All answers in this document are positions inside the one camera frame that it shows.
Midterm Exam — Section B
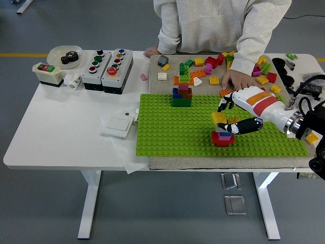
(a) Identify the person's left hand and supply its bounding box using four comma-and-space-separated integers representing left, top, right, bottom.
220, 69, 258, 92

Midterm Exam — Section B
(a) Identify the robot right hand white shell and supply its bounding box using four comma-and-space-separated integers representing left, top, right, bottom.
217, 86, 295, 135

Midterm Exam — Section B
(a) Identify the person's right hand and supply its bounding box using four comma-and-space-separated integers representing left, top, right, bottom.
142, 45, 160, 57

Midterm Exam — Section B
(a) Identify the green studded baseplate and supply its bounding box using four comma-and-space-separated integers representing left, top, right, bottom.
135, 93, 310, 157

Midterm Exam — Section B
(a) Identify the orange flat toy brick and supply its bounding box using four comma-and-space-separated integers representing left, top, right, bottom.
173, 76, 195, 86

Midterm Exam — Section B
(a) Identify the red wide toy brick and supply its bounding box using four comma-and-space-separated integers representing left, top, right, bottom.
210, 131, 236, 147

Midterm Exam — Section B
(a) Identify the dark green toy brick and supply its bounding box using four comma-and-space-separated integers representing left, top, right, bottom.
172, 98, 192, 108

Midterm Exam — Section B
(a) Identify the grey-brown mat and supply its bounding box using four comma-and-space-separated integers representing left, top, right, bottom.
148, 54, 320, 170

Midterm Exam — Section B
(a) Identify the grey emergency stop control box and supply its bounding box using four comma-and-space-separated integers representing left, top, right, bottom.
101, 48, 134, 95

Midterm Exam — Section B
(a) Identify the black electronic device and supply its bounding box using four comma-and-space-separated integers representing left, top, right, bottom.
298, 81, 323, 97

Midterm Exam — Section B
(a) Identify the person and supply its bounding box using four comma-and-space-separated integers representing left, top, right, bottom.
153, 0, 293, 55

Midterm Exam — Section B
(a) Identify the blue item in bag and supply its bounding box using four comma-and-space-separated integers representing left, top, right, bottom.
302, 73, 325, 82

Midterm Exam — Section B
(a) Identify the grey three-button control box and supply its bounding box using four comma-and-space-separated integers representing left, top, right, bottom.
81, 49, 112, 92

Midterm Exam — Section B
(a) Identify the metal floor plate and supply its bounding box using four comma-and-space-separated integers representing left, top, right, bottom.
223, 194, 247, 216
220, 172, 242, 191

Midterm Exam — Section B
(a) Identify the white pipe tee fitting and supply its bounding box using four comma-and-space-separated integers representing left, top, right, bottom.
62, 73, 82, 90

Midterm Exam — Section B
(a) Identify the white plastic bowl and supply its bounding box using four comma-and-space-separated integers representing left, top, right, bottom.
46, 45, 83, 70

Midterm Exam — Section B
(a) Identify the white paper sheet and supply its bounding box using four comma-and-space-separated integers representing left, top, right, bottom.
99, 113, 150, 175

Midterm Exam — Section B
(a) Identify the white table leg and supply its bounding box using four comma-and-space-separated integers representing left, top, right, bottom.
252, 172, 281, 241
77, 170, 102, 240

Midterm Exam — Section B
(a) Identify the white wall switch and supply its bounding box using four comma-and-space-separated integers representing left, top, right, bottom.
101, 115, 135, 139

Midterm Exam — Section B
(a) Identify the black floor cable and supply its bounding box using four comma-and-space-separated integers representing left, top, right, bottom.
283, 14, 325, 20

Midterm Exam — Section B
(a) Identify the red green rocker switch box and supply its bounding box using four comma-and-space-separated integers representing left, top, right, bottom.
32, 63, 64, 88

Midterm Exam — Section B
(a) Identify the white frame foot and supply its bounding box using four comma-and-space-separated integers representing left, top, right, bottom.
15, 0, 34, 15

